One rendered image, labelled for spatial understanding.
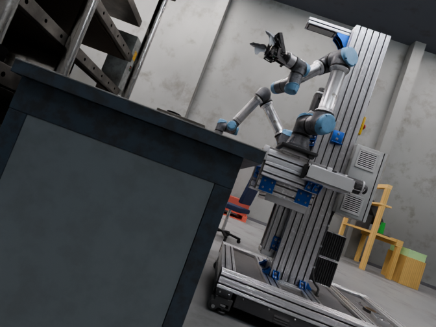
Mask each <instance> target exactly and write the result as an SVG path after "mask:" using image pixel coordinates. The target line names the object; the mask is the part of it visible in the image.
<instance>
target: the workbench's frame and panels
mask: <svg viewBox="0 0 436 327"><path fill-rule="evenodd" d="M11 71H12V72H14V73H16V74H17V75H19V76H21V80H20V82H19V84H18V87H17V89H16V92H15V94H14V96H13V98H12V101H11V103H10V106H9V107H10V108H9V109H8V111H7V113H6V116H5V118H4V120H3V123H2V125H1V128H0V327H182V326H183V323H184V321H185V318H186V315H187V313H188V309H189V307H190V304H191V301H192V299H193V296H194V294H195V290H196V288H197V285H198V282H199V280H200V276H201V274H202V271H203V268H204V266H205V263H206V260H207V258H208V254H209V253H210V249H211V247H212V244H213V240H214V239H215V235H216V233H217V230H218V227H219V225H220V222H221V219H222V217H223V213H224V211H225V208H226V205H227V203H228V199H229V198H230V194H231V192H232V189H233V186H234V184H235V181H236V178H237V175H238V172H239V170H240V169H244V168H248V167H253V166H256V165H261V164H262V163H263V160H264V157H265V154H266V152H263V151H260V150H257V149H255V148H252V147H249V146H247V145H244V144H242V143H239V142H236V141H234V140H231V139H228V138H226V137H223V136H220V135H218V134H215V133H213V132H210V131H207V130H204V129H202V128H199V127H196V126H194V125H190V124H189V123H185V122H183V121H180V120H178V119H175V118H173V117H169V116H168V115H164V114H161V113H159V112H156V111H154V110H151V109H148V108H146V107H143V106H140V105H138V104H135V103H132V102H130V101H127V100H124V99H122V98H119V97H116V96H114V95H111V94H109V93H106V92H103V91H101V90H97V89H95V88H92V87H90V86H87V85H85V84H81V83H79V82H76V81H74V80H71V79H68V78H65V77H63V76H60V75H57V74H55V73H52V72H50V71H47V70H44V69H42V68H39V67H36V66H34V65H31V64H28V63H26V62H23V61H21V60H18V59H15V61H14V63H13V66H12V68H11Z"/></svg>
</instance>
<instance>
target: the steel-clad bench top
mask: <svg viewBox="0 0 436 327"><path fill-rule="evenodd" d="M15 59H18V60H21V61H23V62H26V63H28V64H31V65H34V66H36V67H39V68H42V69H44V70H47V71H50V72H52V73H55V74H57V75H60V76H63V77H65V78H68V79H71V80H74V81H76V82H79V83H81V84H85V85H87V86H90V87H92V88H95V89H97V90H101V91H103V92H106V93H109V94H111V95H114V96H116V97H119V98H122V99H124V100H127V101H130V102H132V103H135V104H138V105H140V106H143V107H146V108H148V109H151V110H154V111H156V112H159V113H161V114H164V115H168V116H169V117H173V118H175V119H178V120H180V121H183V122H185V123H189V124H190V125H194V126H196V127H199V128H202V129H204V130H207V131H210V132H213V133H215V134H218V135H220V136H223V137H226V138H228V139H231V140H234V141H236V142H239V143H242V144H244V145H247V146H249V147H252V148H255V149H257V150H260V151H263V152H267V151H265V150H262V149H259V148H257V147H254V146H251V145H249V144H246V143H243V142H241V141H238V140H236V139H233V138H230V137H228V136H225V135H222V134H220V133H217V132H214V131H212V130H209V129H207V128H204V127H200V126H198V125H195V124H193V123H190V122H188V121H184V120H183V119H179V118H177V117H174V116H172V115H169V114H166V113H163V112H161V111H158V110H155V109H153V108H150V107H148V106H145V105H142V104H140V103H137V102H134V101H131V100H129V99H126V98H124V97H121V96H118V95H116V94H113V93H110V92H108V91H105V90H102V89H100V88H96V87H95V86H91V85H89V84H86V83H84V82H81V81H79V80H75V79H73V78H70V77H67V76H65V75H62V74H59V73H57V72H54V71H51V70H49V69H46V68H44V67H41V66H38V65H36V64H33V63H30V62H28V61H25V60H22V59H20V58H17V57H15Z"/></svg>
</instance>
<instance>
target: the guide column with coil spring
mask: <svg viewBox="0 0 436 327"><path fill-rule="evenodd" d="M98 2H99V0H83V2H82V4H81V6H80V9H79V12H78V14H77V16H76V18H75V21H74V23H73V26H72V28H71V30H70V33H69V36H68V38H67V40H66V43H65V46H64V48H63V49H62V52H61V54H60V57H59V59H58V62H57V64H56V67H55V69H54V72H57V73H59V74H62V75H65V76H67V77H68V75H69V72H70V70H71V67H72V65H73V63H74V61H75V58H76V55H77V53H78V51H79V48H80V46H81V43H82V41H83V39H84V36H85V34H86V31H87V29H88V26H89V24H90V21H91V19H92V17H93V14H94V12H95V9H96V7H97V5H98Z"/></svg>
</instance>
